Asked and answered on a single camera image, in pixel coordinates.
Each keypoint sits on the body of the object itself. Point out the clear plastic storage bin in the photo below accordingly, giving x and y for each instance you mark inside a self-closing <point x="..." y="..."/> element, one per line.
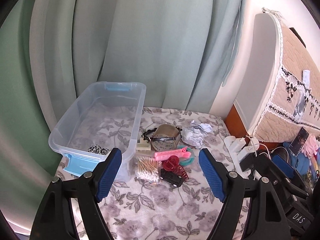
<point x="106" y="114"/>

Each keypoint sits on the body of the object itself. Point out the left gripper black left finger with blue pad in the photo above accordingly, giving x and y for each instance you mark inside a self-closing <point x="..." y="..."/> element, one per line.
<point x="54" y="218"/>

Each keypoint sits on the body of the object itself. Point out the bag of cotton swabs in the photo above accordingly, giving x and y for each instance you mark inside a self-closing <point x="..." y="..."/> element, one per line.
<point x="147" y="168"/>

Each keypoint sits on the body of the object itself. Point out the pink hair clip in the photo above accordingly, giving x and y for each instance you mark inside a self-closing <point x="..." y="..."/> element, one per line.
<point x="180" y="153"/>

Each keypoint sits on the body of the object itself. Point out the crumpled white paper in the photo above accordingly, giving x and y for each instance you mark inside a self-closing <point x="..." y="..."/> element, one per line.
<point x="195" y="134"/>

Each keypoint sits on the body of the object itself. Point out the black white patterned scrunchie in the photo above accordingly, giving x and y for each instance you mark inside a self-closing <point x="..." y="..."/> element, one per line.
<point x="97" y="149"/>

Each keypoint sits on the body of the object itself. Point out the cream hair claw clip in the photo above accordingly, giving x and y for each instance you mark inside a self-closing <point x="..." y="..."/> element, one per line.
<point x="143" y="146"/>

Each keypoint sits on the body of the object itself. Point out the black toy car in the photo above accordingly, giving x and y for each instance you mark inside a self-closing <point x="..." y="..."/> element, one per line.
<point x="171" y="178"/>

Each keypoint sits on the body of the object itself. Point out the dark photo card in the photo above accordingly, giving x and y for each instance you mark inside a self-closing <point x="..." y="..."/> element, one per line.
<point x="297" y="144"/>

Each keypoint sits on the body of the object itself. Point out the brown packing tape roll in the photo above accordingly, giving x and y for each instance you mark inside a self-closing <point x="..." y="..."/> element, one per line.
<point x="165" y="130"/>

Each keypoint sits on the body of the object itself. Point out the pale green curtain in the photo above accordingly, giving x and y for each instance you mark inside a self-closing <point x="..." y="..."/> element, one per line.
<point x="51" y="50"/>

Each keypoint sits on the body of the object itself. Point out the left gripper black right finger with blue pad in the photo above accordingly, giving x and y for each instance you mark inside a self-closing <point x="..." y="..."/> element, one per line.
<point x="265" y="219"/>

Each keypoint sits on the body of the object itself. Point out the red hair claw clip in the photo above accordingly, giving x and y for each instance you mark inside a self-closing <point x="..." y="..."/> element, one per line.
<point x="172" y="164"/>

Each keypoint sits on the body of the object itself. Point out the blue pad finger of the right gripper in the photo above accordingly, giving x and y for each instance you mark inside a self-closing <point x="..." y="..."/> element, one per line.
<point x="286" y="168"/>

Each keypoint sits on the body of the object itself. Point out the beige quilted lace cover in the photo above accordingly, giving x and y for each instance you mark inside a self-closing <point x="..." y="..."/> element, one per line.
<point x="294" y="100"/>

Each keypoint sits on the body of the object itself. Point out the white power strip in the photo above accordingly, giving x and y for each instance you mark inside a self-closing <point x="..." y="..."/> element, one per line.
<point x="238" y="150"/>

